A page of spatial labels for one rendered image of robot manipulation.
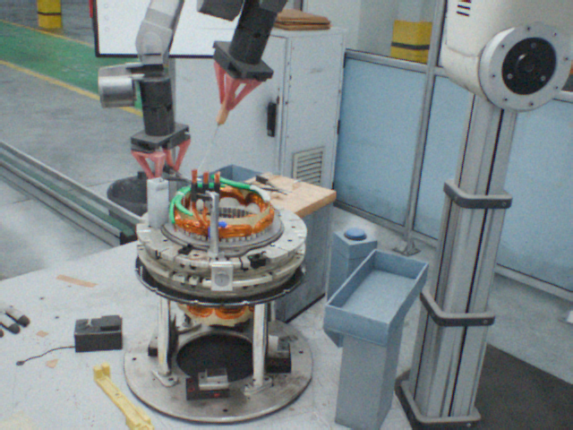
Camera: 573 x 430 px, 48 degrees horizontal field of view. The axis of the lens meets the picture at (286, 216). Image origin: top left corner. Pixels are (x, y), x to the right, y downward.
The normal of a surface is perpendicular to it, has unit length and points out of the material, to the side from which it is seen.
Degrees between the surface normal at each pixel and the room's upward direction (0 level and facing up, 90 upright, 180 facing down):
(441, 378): 90
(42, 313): 0
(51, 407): 0
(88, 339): 90
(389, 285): 0
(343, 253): 90
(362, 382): 90
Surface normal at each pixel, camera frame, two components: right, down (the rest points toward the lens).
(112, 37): 0.31, 0.26
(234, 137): -0.71, 0.23
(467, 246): 0.14, 0.39
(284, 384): 0.06, -0.92
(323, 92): 0.70, 0.31
